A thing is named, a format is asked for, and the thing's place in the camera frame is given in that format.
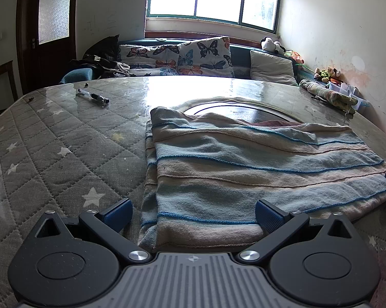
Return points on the black jacket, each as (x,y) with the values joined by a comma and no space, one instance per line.
(103,57)

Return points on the panda plush toy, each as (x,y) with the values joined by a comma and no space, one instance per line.
(271,45)

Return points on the striped towel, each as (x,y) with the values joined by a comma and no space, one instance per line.
(228,173)

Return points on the round dark wooden turntable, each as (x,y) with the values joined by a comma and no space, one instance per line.
(244,112)

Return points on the grey star quilted table cover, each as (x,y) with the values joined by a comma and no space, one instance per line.
(67,134)

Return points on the grey pillow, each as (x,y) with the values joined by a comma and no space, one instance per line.
(271,67)

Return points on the square butterfly print pillow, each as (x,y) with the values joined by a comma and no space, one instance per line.
(205,56)

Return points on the frosted glass wooden door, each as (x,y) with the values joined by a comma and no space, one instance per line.
(51,12)

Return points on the teal sofa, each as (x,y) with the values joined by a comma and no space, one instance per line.
(241,57)

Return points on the black and clear pen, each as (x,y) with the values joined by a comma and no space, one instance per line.
(93,96)

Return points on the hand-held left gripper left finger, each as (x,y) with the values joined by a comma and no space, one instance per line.
(118,215)

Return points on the long butterfly print pillow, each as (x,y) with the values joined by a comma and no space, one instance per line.
(148,54)

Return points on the rolled floral cloth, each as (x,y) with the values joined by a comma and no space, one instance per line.
(331,98)

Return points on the orange plush toy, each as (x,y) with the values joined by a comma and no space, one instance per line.
(297,57)

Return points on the wooden chair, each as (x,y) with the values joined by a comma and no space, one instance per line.
(2,83)

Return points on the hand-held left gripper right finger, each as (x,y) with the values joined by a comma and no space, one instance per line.
(268,218)

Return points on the brown plush toys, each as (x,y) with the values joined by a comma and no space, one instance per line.
(327,74)

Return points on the clear plastic container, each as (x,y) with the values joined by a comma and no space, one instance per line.
(353,94)

